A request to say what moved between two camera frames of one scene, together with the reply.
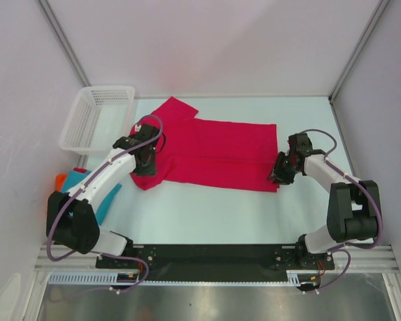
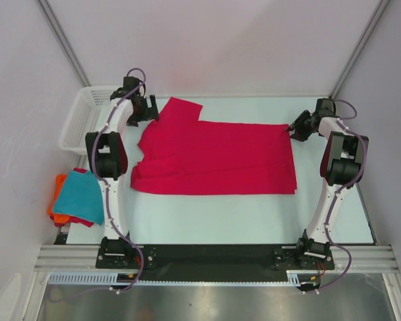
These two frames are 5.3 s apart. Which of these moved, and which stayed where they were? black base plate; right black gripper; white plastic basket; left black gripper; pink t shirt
Moved: pink t shirt; left black gripper; right black gripper
Stayed: black base plate; white plastic basket
